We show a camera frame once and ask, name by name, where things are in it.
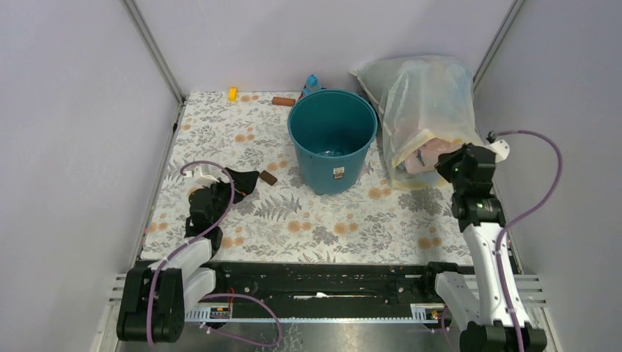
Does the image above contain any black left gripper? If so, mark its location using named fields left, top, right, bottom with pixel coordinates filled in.
left=203, top=167, right=259, bottom=226

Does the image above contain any floral table mat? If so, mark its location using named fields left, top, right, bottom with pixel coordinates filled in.
left=140, top=92, right=472, bottom=265

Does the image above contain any teal plastic trash bin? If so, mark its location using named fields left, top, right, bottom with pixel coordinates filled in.
left=287, top=89, right=378, bottom=195

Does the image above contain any dark brown wooden block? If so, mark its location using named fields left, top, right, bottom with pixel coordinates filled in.
left=259, top=170, right=277, bottom=186

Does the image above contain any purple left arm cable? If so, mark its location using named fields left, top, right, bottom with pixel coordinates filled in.
left=145, top=160, right=285, bottom=349

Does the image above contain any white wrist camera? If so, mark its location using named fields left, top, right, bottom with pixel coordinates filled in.
left=180, top=165, right=219, bottom=186
left=485, top=131, right=510, bottom=164

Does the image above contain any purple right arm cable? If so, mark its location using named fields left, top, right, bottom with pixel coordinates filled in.
left=439, top=129, right=563, bottom=352

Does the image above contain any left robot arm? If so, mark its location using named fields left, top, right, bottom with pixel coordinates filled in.
left=116, top=166, right=260, bottom=343

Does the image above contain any pink plastic trash bag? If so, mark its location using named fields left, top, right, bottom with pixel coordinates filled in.
left=400, top=138, right=463, bottom=175

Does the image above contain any orange-brown wooden block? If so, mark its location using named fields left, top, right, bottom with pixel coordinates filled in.
left=271, top=96, right=296, bottom=107

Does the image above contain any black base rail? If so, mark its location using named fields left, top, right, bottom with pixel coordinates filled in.
left=130, top=260, right=516, bottom=322

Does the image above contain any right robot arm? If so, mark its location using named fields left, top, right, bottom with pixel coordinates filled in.
left=420, top=140, right=548, bottom=351

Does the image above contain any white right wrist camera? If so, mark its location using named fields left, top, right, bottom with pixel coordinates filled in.
left=485, top=131, right=510, bottom=164

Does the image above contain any yellow toy block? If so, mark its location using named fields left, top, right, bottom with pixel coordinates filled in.
left=228, top=87, right=238, bottom=102

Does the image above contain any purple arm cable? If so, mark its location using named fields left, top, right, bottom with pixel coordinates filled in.
left=145, top=160, right=285, bottom=349
left=439, top=129, right=563, bottom=352

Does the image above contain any large translucent bag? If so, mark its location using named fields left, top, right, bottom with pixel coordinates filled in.
left=350, top=55, right=483, bottom=190

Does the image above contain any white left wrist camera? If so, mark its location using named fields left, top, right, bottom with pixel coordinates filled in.
left=180, top=165, right=219, bottom=186

